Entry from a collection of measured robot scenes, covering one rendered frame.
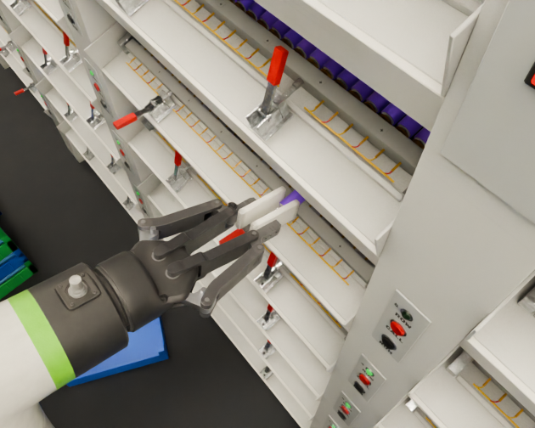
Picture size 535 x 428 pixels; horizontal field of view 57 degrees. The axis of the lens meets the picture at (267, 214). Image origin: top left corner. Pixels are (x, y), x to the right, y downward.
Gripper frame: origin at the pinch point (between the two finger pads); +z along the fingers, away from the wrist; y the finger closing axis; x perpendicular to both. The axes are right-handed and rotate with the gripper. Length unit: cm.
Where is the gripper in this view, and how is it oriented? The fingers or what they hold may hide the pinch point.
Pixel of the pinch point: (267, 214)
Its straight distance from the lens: 57.9
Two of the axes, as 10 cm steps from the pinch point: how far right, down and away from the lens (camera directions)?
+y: -6.4, -6.5, 4.2
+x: -1.5, 6.4, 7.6
